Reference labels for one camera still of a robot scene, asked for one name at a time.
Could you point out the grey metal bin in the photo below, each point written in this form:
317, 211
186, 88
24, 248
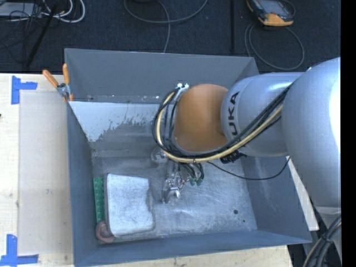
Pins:
211, 204

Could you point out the pale grey rectangular sponge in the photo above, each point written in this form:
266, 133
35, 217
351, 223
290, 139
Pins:
129, 204

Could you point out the green studded flat block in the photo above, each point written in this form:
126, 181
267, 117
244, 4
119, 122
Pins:
99, 199

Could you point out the clear glass ball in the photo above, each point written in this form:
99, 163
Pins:
158, 156

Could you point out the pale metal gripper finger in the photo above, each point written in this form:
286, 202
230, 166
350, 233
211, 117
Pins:
165, 197
177, 194

